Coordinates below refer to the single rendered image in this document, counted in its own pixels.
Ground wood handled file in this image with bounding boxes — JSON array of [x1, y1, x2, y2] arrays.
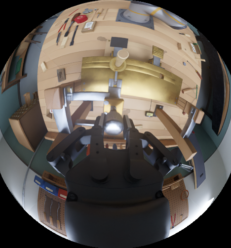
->
[[56, 202, 62, 229], [43, 195, 48, 222], [48, 198, 54, 225]]

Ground grey clevis bracket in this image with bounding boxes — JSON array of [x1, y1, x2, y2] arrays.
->
[[108, 78, 122, 100]]

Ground labelled cardboard box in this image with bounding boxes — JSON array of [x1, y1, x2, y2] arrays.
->
[[80, 21, 97, 34]]

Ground red handled pliers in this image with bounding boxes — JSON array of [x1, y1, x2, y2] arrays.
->
[[57, 17, 70, 33]]

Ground silver knurled knob rod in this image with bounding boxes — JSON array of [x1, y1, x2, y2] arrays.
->
[[103, 105, 125, 136]]

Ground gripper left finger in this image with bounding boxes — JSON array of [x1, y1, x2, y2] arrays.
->
[[46, 114, 107, 172]]

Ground red handled awl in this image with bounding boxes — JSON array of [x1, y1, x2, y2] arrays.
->
[[187, 60, 203, 81]]

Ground black square pad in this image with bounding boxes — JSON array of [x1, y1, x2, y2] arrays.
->
[[110, 37, 129, 48]]

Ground wooden framed board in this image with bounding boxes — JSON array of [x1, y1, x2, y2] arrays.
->
[[1, 25, 43, 93]]

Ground red storage bin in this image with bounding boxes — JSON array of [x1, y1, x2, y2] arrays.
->
[[57, 188, 68, 201]]

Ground grey square base plate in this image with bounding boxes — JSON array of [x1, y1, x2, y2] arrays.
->
[[115, 8, 155, 30]]

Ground white card with green print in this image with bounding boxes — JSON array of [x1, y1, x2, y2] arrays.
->
[[188, 42, 201, 55]]

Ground brown perforated square plate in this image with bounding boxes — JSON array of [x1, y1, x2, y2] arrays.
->
[[56, 68, 67, 83]]

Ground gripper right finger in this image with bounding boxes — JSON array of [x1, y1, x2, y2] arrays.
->
[[122, 114, 179, 172]]

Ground red round tin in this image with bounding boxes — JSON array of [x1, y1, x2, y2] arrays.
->
[[74, 15, 88, 24]]

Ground silver clamp frame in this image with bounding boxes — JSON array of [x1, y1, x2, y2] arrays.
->
[[53, 86, 111, 135]]

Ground long black tool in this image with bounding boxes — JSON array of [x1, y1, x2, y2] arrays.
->
[[69, 25, 79, 46]]

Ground long light wooden beam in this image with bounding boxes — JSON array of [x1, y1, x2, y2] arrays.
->
[[155, 105, 197, 162]]

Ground wooden pegboard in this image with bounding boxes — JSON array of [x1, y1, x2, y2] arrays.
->
[[37, 171, 190, 238]]

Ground cream wooden peg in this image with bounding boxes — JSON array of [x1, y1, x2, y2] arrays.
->
[[115, 48, 130, 67]]

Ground blue storage bin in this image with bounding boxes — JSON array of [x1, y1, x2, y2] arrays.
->
[[34, 175, 59, 196]]

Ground wooden clamp block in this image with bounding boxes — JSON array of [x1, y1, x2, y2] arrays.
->
[[44, 82, 75, 116]]

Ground brass square block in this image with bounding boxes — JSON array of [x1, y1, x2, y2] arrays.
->
[[104, 98, 125, 114]]

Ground wooden box with holes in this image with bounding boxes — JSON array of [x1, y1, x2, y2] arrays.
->
[[8, 92, 48, 153]]

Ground brass lyre plate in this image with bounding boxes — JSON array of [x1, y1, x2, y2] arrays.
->
[[80, 56, 183, 106]]

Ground brown handled screwdriver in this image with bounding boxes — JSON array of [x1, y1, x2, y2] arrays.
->
[[64, 12, 81, 38]]

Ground brass ribbed treadle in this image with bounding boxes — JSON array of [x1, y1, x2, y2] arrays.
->
[[152, 45, 164, 66]]

